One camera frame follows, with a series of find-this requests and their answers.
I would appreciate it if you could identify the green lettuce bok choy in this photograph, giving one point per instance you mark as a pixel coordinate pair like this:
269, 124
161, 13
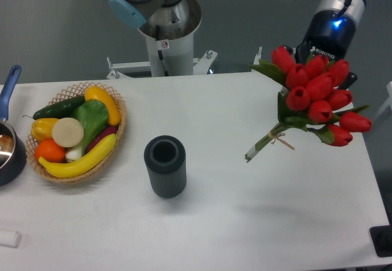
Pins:
93, 116

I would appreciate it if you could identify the black device at edge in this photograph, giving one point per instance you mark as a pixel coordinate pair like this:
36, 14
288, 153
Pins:
381, 238

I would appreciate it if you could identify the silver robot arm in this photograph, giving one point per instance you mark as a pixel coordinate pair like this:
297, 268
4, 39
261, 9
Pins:
169, 25

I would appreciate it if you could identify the purple eggplant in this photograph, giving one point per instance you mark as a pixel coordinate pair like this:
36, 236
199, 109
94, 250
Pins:
107, 131

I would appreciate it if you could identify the white frame at right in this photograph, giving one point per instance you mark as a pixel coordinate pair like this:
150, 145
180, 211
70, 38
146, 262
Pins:
384, 111

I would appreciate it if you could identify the white cylinder object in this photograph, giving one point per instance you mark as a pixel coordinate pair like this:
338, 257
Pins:
10, 238

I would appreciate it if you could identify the yellow bell pepper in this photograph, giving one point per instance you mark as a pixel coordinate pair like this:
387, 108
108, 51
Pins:
42, 128

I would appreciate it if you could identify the dark grey ribbed vase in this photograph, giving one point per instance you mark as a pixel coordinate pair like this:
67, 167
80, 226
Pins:
165, 160

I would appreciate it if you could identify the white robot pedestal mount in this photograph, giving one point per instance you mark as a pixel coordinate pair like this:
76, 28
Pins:
202, 51

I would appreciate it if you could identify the blue handled saucepan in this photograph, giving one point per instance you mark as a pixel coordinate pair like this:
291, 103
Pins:
13, 152

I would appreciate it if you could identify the beige round disc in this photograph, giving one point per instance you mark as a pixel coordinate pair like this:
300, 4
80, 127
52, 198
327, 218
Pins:
67, 132

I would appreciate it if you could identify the red tulip bouquet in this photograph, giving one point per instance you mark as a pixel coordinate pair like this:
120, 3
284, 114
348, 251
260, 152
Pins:
311, 100

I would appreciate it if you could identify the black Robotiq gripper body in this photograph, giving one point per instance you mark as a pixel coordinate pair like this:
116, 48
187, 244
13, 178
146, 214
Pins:
328, 35

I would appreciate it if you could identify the yellow squash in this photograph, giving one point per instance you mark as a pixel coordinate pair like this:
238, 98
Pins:
100, 94

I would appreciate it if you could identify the orange fruit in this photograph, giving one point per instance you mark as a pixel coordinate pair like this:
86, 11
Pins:
51, 151

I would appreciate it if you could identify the green cucumber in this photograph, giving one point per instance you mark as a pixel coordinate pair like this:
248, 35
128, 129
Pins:
61, 109

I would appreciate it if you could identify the yellow banana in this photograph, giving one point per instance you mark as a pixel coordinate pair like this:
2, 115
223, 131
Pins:
85, 163

